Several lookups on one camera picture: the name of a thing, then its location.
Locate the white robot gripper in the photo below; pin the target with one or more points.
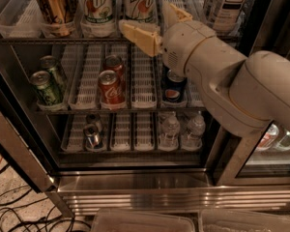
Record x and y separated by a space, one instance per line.
183 43

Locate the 7up can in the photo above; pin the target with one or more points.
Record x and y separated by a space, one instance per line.
98 11
139 10

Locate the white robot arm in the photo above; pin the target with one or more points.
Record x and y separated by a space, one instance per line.
244 94

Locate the red coca-cola can rear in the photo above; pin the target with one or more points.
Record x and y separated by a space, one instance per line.
115 63

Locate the red coca-cola can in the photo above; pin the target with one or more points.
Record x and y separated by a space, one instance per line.
115 63
110 87

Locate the blue pepsi can front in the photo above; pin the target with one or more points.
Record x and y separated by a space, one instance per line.
173 87

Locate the red coca-cola can front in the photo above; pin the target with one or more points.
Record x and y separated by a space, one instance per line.
110 87

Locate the gold drink can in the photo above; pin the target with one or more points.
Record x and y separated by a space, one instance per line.
57 13

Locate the steel fridge cabinet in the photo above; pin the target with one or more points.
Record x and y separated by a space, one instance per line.
46 144

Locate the red bull can rear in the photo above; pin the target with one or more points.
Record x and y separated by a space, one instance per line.
95 119

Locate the red bull can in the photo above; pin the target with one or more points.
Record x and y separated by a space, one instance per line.
95 119
93 139

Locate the green can rear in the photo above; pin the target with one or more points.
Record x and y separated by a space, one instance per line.
52 65

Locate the green can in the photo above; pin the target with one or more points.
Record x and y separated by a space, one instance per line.
46 89
52 65

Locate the red bull can front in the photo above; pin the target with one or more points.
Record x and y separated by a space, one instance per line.
93 139

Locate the green can front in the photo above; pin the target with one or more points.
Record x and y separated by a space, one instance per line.
46 89

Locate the red can behind glass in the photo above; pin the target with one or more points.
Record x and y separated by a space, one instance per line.
268 138

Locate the white tea bottle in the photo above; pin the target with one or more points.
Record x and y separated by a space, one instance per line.
222 15

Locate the water bottle left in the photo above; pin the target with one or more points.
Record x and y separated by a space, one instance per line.
168 137

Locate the water bottle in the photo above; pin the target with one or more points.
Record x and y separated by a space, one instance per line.
192 137
168 137

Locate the water bottle right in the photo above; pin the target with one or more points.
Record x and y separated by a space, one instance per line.
192 137

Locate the green bottle behind glass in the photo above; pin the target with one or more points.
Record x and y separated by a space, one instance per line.
283 143

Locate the clear plastic bin right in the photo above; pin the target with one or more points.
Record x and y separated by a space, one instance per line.
222 220

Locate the clear plastic bin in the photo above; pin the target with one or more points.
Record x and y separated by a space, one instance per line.
119 220
222 220

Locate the clear plastic bin left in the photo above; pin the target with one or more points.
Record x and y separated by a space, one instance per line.
119 220

